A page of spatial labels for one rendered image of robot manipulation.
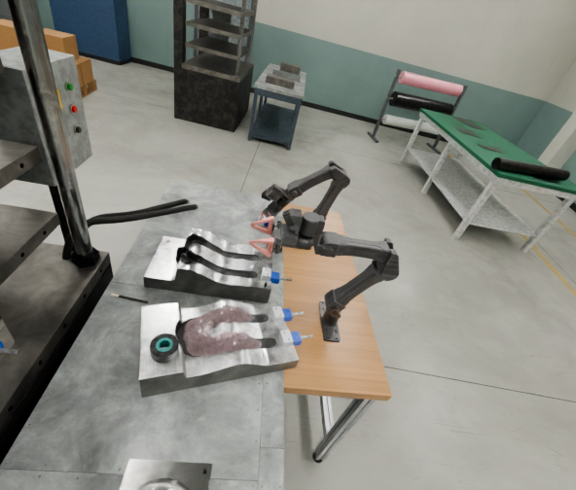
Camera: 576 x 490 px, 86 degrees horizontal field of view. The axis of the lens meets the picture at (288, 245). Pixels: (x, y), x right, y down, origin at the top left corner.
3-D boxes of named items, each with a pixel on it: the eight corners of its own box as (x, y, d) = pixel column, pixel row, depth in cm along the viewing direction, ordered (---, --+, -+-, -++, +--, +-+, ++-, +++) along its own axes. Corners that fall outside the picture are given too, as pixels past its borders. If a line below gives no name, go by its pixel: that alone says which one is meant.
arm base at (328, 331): (329, 329, 118) (346, 331, 119) (323, 290, 133) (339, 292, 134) (323, 340, 123) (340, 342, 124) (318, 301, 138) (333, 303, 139)
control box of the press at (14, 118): (125, 306, 206) (83, 56, 116) (104, 346, 183) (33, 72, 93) (90, 302, 203) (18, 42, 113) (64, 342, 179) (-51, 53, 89)
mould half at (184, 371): (275, 310, 129) (280, 293, 122) (295, 367, 111) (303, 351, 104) (143, 326, 111) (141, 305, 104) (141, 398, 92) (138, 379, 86)
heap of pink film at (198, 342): (252, 311, 119) (255, 297, 114) (264, 352, 106) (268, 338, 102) (181, 319, 109) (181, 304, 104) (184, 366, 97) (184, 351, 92)
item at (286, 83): (296, 116, 628) (307, 65, 572) (291, 151, 478) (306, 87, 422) (262, 107, 622) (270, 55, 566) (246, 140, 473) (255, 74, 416)
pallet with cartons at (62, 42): (97, 88, 501) (89, 35, 456) (74, 103, 438) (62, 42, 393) (13, 72, 478) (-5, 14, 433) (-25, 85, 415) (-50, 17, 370)
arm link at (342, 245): (321, 243, 98) (410, 257, 103) (318, 227, 105) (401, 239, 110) (311, 270, 106) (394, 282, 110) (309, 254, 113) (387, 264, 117)
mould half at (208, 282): (270, 262, 151) (274, 241, 143) (267, 303, 131) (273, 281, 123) (163, 246, 144) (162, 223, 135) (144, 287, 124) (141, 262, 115)
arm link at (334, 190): (310, 224, 168) (341, 173, 150) (308, 217, 173) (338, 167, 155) (320, 227, 170) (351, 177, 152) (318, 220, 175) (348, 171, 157)
